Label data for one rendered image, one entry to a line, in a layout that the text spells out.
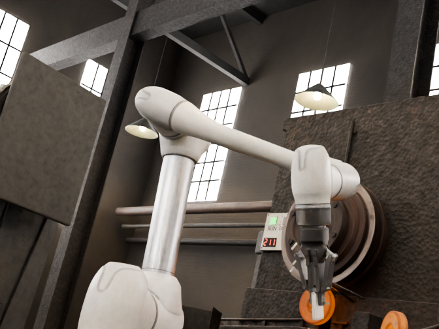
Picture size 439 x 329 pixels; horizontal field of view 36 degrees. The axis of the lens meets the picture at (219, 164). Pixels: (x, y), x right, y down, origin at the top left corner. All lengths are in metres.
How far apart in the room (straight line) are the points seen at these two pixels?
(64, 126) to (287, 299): 2.63
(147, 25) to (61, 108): 5.24
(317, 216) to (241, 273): 10.08
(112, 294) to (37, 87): 3.28
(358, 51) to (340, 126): 8.85
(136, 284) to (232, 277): 10.10
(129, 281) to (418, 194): 1.39
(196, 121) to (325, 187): 0.44
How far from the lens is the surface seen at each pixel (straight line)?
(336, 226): 2.66
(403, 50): 6.48
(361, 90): 11.52
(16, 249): 5.14
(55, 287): 9.34
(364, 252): 2.65
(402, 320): 2.26
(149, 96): 2.03
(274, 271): 3.12
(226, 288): 11.95
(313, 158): 1.72
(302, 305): 2.78
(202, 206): 11.89
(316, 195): 1.72
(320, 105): 9.64
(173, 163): 2.09
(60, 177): 5.01
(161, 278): 1.98
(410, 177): 2.84
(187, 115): 1.95
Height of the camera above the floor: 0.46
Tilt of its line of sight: 17 degrees up
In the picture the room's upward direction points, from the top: 13 degrees clockwise
